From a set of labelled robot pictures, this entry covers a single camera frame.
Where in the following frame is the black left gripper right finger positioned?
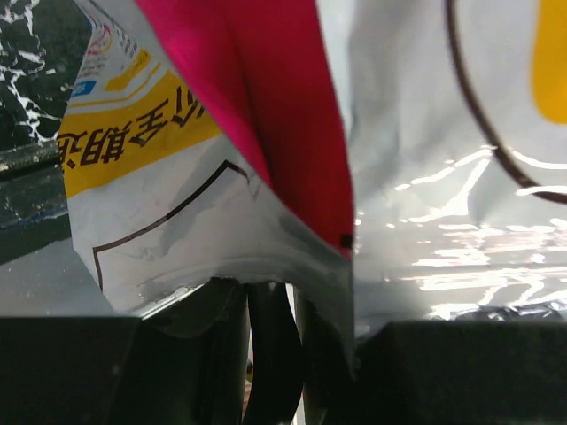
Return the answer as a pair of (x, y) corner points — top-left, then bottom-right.
(295, 295), (566, 424)

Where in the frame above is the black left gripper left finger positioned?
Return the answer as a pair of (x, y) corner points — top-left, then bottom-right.
(1, 281), (247, 424)

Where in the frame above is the pet food bag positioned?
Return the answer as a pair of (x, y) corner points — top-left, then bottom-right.
(58, 1), (566, 357)

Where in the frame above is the metal food scoop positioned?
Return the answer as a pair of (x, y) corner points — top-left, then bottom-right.
(243, 283), (305, 425)

